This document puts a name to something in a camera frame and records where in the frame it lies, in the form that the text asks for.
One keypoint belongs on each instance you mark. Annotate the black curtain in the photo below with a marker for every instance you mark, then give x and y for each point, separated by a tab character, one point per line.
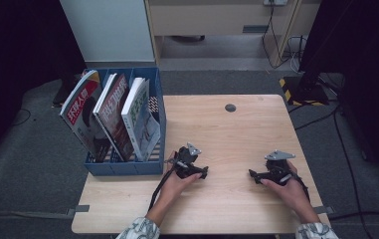
369	49
18	40

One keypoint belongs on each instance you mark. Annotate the beige wooden desk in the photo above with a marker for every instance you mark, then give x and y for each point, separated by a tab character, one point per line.
210	20

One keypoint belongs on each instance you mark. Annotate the red-brown illustrated magazine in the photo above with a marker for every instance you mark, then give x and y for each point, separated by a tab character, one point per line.
117	113

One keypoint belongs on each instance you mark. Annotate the dark object under desk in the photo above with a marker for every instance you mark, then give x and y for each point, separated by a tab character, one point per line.
187	38

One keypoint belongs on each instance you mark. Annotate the white cabinet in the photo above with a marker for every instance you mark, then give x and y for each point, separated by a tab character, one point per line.
110	30

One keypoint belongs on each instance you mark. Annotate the portrait magazine with red title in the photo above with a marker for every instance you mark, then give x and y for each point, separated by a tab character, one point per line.
81	109

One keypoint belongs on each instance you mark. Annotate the blue plastic file rack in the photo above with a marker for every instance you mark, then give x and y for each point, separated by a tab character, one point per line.
127	168

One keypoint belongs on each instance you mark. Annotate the grey round table grommet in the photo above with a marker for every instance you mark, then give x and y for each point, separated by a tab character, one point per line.
230	108

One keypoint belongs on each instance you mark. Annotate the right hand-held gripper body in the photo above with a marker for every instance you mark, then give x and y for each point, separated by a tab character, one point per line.
278	171

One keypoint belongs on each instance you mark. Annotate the black stand with striped base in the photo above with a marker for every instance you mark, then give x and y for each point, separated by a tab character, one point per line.
309	89

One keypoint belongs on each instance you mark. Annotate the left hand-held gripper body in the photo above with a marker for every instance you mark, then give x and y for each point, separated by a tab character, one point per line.
185	161

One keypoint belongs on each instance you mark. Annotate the grey tape strip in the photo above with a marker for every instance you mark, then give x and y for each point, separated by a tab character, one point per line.
324	209
82	208

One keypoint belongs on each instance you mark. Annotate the black stand base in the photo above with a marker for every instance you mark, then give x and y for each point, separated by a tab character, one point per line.
58	99

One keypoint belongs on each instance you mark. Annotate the person's left hand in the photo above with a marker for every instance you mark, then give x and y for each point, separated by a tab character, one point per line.
175	189

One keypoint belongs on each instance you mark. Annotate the person's right hand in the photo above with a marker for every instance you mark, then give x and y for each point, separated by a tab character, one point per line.
291	194

